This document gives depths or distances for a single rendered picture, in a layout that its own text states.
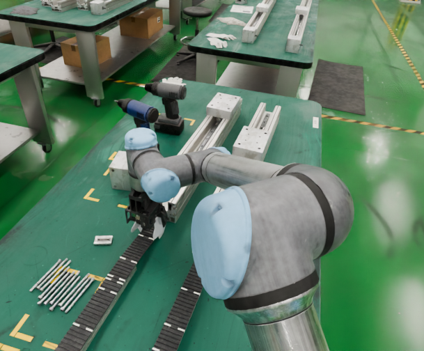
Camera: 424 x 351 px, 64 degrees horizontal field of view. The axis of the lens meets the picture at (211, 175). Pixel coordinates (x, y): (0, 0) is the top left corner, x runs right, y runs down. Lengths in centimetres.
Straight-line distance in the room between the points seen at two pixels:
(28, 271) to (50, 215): 21
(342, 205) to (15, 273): 87
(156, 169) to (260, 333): 43
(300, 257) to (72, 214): 90
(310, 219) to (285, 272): 7
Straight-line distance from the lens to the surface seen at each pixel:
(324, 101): 394
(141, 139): 79
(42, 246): 111
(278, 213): 38
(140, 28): 472
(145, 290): 95
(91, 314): 90
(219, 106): 150
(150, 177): 72
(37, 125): 280
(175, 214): 107
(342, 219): 43
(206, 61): 275
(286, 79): 268
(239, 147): 123
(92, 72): 335
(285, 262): 38
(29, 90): 267
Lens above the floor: 157
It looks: 38 degrees down
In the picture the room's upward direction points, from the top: 4 degrees clockwise
